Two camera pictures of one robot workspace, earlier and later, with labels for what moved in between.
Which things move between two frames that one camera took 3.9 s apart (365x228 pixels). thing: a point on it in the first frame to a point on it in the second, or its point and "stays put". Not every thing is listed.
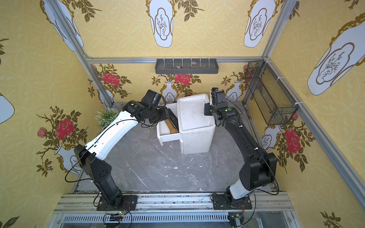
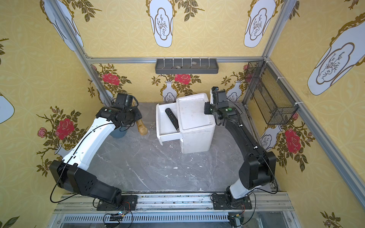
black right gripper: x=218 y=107 stays put
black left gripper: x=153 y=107 to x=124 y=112
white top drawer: x=163 y=133 stays put
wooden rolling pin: x=172 y=129 to x=142 y=130
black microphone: x=173 y=118 stays put
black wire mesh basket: x=275 y=104 stays put
